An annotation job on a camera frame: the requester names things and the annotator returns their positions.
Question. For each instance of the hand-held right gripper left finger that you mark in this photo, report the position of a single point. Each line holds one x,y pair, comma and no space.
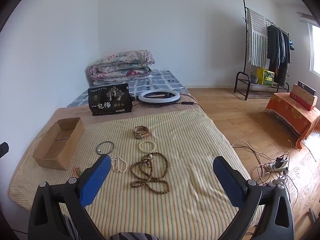
96,177

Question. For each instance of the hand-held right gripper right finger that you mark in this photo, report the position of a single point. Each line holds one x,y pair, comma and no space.
228,180

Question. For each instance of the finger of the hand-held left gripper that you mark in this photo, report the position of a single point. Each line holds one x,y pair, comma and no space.
3,149

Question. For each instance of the thin metal bangle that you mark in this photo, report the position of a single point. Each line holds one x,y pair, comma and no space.
97,148

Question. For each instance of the brown cardboard box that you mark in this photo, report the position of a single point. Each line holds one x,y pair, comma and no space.
72,140

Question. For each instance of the white power strip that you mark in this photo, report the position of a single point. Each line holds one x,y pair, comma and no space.
271,167

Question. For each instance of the black charger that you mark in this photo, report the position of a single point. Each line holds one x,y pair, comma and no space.
280,161

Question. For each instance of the yellow striped blanket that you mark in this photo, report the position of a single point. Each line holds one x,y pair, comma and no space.
187,142

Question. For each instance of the striped grey clothing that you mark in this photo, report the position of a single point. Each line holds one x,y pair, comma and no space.
132,236

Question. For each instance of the black snack bag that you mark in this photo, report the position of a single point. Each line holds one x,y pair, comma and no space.
110,100

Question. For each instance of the tan blanket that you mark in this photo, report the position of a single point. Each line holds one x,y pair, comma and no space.
155,111

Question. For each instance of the orange cloth covered table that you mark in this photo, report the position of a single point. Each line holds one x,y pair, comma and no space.
290,112

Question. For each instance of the red flat box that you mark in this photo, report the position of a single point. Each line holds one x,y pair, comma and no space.
300,102

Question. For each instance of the black metal clothes rack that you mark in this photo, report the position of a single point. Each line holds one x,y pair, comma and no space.
242,75

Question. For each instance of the yellow box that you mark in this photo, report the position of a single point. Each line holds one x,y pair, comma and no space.
266,76

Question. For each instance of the folded floral quilt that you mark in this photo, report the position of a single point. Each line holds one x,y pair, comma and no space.
120,66

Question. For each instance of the blue checkered bed sheet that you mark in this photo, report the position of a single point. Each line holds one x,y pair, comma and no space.
160,80

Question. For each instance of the dark flat box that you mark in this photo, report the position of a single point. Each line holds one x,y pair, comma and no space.
307,87

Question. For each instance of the dark hanging clothes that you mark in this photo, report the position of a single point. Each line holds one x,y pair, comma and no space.
277,50

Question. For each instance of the striped hanging cloth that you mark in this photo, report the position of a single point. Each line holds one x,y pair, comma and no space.
257,37

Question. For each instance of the window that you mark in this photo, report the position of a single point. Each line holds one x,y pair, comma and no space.
315,50

